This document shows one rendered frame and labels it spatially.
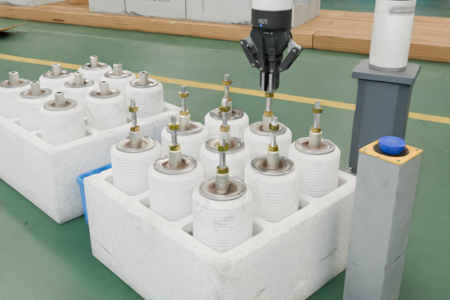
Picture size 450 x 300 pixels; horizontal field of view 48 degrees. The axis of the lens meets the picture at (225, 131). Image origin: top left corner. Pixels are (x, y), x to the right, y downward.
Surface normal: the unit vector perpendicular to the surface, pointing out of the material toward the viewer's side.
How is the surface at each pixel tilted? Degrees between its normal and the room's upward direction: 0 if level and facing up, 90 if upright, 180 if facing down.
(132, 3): 90
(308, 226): 90
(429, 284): 0
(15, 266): 0
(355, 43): 90
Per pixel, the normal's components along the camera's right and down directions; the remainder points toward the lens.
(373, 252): -0.72, 0.26
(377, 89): -0.43, 0.34
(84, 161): 0.71, 0.27
